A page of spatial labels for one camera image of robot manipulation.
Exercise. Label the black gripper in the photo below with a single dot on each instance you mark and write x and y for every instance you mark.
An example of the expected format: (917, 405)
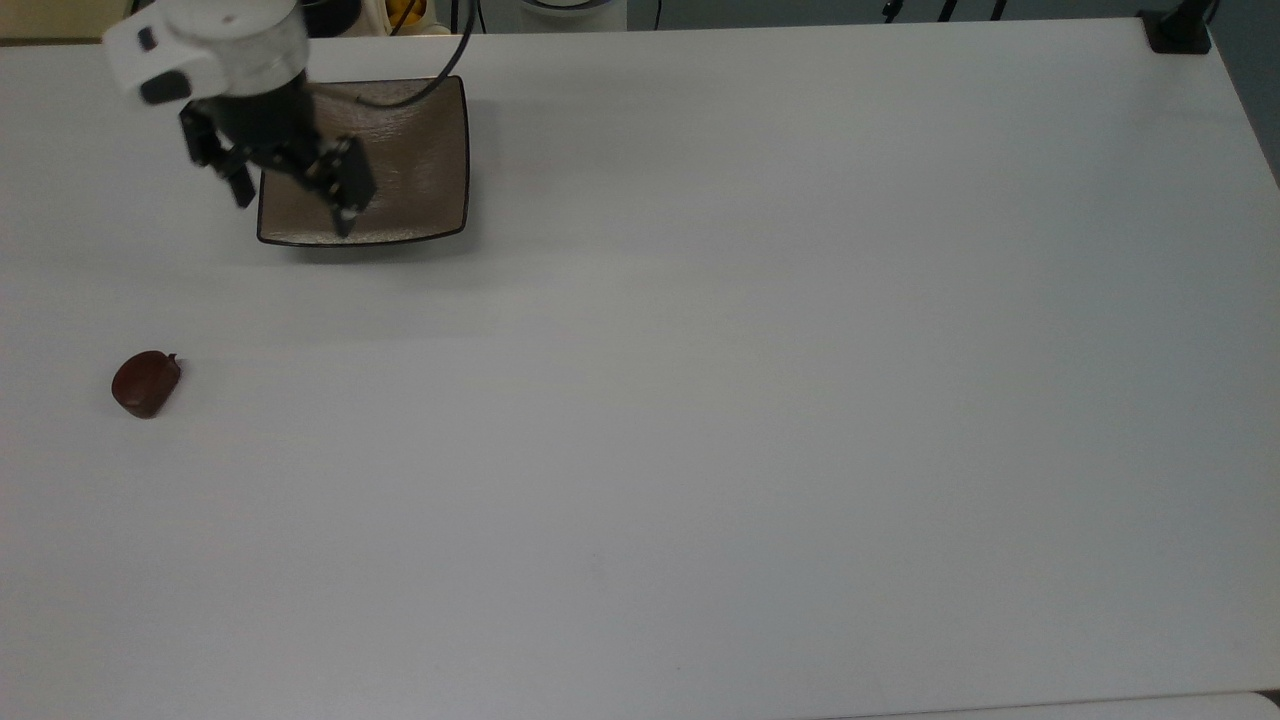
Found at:
(262, 120)

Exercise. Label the small round brown chestnut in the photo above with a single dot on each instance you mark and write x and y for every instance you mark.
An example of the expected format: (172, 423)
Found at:
(145, 385)

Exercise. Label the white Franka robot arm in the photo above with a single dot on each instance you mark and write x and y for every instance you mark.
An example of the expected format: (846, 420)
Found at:
(240, 50)

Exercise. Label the square brown ceramic plate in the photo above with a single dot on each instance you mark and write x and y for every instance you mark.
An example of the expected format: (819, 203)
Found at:
(420, 150)

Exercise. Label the white round machine base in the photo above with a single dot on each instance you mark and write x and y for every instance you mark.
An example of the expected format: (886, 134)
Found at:
(565, 15)

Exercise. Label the yellow and white object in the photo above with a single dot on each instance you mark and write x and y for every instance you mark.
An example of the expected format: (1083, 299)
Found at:
(405, 10)

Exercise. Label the black tripod legs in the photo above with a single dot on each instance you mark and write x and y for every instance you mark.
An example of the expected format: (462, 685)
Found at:
(945, 8)

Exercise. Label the black clamp mount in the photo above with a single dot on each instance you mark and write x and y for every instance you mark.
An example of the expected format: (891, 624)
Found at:
(1178, 35)

